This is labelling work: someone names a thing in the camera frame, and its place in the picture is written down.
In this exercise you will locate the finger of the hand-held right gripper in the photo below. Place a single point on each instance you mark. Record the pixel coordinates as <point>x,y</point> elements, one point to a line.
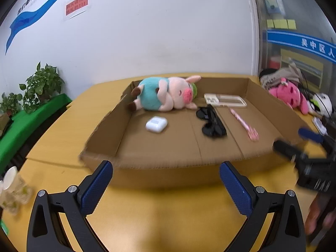
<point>287,149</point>
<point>309,134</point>

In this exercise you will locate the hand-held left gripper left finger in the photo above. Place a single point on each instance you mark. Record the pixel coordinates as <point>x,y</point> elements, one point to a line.
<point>95,189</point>

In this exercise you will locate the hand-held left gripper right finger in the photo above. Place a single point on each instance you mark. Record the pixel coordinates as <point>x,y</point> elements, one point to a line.
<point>236,189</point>

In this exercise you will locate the pink pen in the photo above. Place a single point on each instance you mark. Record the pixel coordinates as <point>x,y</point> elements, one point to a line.
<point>242,122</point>

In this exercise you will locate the black sunglasses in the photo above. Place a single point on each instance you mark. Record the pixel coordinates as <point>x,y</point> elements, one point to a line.
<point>212,129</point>

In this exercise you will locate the brown cardboard box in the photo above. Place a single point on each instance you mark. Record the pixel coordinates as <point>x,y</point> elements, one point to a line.
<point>170,147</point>

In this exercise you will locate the white earbuds case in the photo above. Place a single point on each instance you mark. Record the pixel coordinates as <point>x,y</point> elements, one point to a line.
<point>156,124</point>

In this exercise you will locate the person's right hand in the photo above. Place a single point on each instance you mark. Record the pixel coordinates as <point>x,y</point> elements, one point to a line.
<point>315,215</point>

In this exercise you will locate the white paper card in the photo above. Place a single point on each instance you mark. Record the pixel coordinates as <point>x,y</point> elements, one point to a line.
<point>319,124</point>

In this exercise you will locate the black power adapter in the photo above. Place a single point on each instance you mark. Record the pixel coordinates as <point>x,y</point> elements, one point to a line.
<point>329,124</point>

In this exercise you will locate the panda plush toy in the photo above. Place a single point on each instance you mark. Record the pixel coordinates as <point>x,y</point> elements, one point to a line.
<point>323,101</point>

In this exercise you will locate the magenta plush toy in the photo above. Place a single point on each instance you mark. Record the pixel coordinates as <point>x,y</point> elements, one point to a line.
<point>288,94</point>

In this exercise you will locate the grey cloth bag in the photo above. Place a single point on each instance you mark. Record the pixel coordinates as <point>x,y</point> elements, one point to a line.
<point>275,77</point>

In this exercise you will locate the yellow poster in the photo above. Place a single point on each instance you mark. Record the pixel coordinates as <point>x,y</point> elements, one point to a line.
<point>309,65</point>

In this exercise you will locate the clear plastic bag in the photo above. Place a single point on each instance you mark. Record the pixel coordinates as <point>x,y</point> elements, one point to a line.
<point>15,197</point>

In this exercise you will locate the green covered bench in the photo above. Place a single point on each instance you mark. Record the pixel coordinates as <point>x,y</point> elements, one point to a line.
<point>34,122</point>

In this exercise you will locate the beige phone case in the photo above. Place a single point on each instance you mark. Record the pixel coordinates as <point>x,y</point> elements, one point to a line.
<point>210,100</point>

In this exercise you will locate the blue window banner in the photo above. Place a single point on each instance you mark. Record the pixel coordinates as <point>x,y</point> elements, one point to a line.
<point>291,40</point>

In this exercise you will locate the yellow sticky note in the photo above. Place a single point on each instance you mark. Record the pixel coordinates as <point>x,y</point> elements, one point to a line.
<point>270,24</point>
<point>277,24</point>
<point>283,23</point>
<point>292,24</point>

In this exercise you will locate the pink pig plush toy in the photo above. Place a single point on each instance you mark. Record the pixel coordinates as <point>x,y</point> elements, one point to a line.
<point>155,92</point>

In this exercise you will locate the large potted plant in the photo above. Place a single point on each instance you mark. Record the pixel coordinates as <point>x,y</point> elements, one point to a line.
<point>42,84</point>

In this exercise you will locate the small potted plant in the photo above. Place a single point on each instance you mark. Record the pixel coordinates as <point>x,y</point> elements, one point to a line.
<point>10,102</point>

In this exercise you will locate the red wall sign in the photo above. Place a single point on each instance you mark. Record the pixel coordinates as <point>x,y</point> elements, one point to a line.
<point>77,6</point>

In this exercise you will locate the blue wall banner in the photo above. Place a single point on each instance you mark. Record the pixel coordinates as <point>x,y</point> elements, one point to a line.
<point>29,15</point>

